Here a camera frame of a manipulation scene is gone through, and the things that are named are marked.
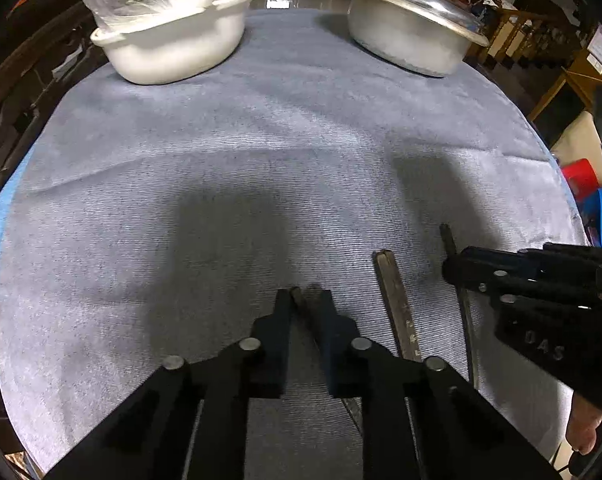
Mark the dark wooden sideboard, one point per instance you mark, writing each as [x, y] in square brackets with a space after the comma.
[44, 50]

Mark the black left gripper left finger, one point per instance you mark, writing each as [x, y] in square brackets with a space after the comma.
[189, 420]

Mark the grey towel cloth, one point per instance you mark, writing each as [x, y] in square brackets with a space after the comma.
[162, 220]

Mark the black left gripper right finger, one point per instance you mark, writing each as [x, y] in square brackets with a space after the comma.
[420, 420]

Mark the aluminium pot lid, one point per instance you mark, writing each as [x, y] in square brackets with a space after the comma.
[421, 0]

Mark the white ceramic pot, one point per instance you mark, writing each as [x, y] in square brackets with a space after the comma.
[178, 49]

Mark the aluminium pot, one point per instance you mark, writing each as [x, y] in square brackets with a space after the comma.
[406, 39]

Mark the red plastic stool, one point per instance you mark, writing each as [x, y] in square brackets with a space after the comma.
[581, 178]

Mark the right hand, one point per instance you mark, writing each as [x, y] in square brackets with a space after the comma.
[584, 419]

